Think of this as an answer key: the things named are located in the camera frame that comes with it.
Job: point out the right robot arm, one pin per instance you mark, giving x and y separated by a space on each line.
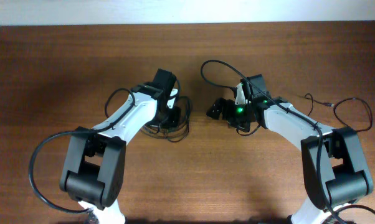
336 174

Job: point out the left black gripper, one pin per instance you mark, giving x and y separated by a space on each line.
174 120

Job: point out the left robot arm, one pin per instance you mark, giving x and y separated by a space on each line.
95 161

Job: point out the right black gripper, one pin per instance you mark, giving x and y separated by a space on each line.
230 106

